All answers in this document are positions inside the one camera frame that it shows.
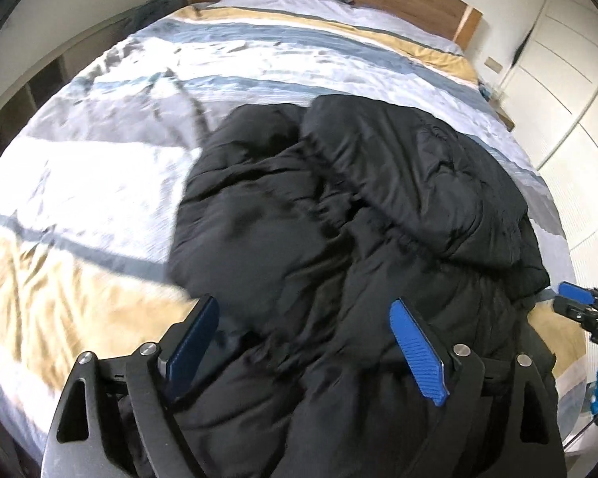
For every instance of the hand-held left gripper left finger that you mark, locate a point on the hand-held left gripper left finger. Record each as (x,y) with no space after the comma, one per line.
(194,343)

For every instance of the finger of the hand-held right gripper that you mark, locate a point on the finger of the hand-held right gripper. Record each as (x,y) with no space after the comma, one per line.
(567,307)
(573,290)

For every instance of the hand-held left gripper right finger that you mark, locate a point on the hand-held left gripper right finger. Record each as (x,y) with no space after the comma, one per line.
(418,353)

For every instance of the black puffer jacket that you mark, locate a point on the black puffer jacket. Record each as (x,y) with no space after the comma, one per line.
(329,234)

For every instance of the white wardrobe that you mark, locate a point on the white wardrobe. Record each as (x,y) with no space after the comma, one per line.
(573,109)

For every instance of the wooden nightstand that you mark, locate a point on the wooden nightstand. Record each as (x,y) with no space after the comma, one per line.
(506,120)

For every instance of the bed with striped duvet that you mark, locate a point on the bed with striped duvet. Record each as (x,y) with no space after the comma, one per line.
(104,184)

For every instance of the teal item on nightstand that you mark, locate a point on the teal item on nightstand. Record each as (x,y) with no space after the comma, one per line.
(486,92)

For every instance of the low white shelf unit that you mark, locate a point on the low white shelf unit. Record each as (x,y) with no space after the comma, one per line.
(35,84)

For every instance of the wall socket plate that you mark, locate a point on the wall socket plate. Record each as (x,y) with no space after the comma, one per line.
(493,63)

